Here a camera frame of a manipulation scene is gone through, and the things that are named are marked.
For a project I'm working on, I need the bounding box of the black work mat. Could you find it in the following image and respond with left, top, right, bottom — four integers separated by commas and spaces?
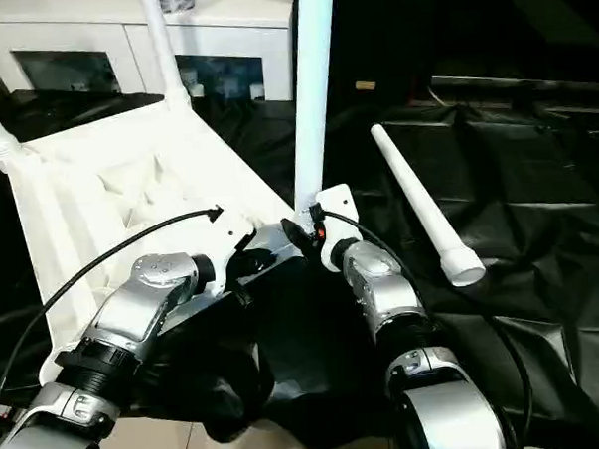
0, 63, 599, 449

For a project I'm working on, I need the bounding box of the dark low shelf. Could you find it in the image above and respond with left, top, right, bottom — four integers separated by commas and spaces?
428, 68, 599, 102

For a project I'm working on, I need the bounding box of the white cabinet with glass doors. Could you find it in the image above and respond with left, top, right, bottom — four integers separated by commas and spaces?
0, 0, 303, 113

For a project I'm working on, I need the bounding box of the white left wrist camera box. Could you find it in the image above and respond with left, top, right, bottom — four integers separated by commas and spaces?
194, 209, 263, 296

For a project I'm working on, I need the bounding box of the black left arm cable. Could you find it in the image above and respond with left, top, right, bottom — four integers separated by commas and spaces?
0, 206, 235, 422

